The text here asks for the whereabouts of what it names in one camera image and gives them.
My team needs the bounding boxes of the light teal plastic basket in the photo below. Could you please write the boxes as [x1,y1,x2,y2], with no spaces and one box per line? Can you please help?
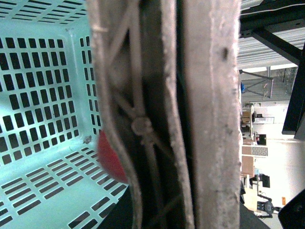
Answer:
[0,0,126,229]

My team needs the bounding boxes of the red apple with yellow top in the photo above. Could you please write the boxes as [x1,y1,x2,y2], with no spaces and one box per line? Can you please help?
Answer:
[97,131,128,184]

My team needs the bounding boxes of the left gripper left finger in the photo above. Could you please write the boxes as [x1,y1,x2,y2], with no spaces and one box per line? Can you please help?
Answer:
[87,0,194,229]

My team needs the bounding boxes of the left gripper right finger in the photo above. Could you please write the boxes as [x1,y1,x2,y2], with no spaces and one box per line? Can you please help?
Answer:
[182,0,241,229]

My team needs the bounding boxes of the black left shelf post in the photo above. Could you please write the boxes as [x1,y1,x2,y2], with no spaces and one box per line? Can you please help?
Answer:
[240,0,305,141]

